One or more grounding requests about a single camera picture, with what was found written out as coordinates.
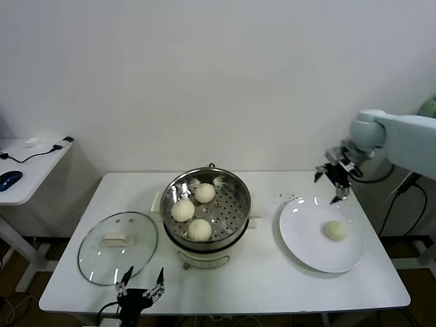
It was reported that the cream electric cooker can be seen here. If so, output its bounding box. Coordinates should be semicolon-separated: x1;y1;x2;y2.
163;217;262;271

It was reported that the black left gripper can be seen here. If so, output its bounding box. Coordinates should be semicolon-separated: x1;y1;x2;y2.
115;265;166;327

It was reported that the white steamed baozi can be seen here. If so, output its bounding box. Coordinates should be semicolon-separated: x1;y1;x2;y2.
187;218;213;242
193;183;217;204
170;198;196;222
322;220;349;243

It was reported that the black desk cable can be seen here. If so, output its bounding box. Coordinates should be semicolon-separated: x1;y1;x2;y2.
0;144;64;164

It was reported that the pale floor cable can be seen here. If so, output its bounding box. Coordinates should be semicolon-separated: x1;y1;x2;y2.
0;294;38;324

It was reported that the glass lid with cream handle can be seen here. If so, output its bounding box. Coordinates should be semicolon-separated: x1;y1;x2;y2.
78;211;160;286

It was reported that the pale green appliance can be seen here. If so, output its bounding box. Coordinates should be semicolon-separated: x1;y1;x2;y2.
418;97;436;119

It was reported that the white side table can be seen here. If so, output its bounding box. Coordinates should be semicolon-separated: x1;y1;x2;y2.
377;156;436;273

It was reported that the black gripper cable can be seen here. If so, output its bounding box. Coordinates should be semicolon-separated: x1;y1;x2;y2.
97;301;120;325
350;162;396;184

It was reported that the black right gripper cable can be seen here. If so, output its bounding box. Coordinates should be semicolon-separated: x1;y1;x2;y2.
350;162;396;184

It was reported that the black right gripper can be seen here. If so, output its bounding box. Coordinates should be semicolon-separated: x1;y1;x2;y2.
313;162;352;205

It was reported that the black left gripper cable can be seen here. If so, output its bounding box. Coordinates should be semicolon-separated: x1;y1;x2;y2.
97;301;120;325

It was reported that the blue computer mouse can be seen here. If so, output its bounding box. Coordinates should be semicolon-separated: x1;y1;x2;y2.
0;170;25;191

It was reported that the white round plate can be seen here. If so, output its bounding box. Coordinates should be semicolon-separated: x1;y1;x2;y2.
279;197;364;275

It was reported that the white side desk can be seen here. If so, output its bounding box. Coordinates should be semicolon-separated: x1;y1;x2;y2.
0;136;103;294

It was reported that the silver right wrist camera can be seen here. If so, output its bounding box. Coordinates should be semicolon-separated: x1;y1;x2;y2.
324;146;343;163

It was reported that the black power adapter cable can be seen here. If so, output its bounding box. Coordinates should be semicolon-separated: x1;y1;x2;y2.
378;172;429;238

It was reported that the stainless steel steamer basket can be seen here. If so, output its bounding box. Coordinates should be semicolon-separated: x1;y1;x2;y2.
150;167;262;243

